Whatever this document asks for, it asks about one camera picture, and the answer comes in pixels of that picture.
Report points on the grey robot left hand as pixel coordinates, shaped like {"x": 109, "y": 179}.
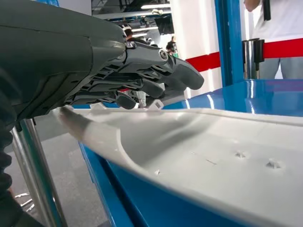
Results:
{"x": 59, "y": 56}

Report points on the blue metal shelf rack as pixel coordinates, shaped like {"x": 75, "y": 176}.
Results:
{"x": 260, "y": 94}

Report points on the person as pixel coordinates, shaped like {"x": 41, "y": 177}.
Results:
{"x": 279, "y": 18}
{"x": 171, "y": 47}
{"x": 128, "y": 34}

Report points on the black hanging monitor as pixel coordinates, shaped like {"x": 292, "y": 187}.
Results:
{"x": 164, "y": 25}

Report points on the red barrier belt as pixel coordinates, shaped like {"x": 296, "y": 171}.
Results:
{"x": 203, "y": 62}

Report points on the chrome tube frame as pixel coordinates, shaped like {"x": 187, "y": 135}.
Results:
{"x": 38, "y": 166}

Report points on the chrome barrier stanchion post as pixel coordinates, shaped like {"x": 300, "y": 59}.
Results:
{"x": 248, "y": 59}

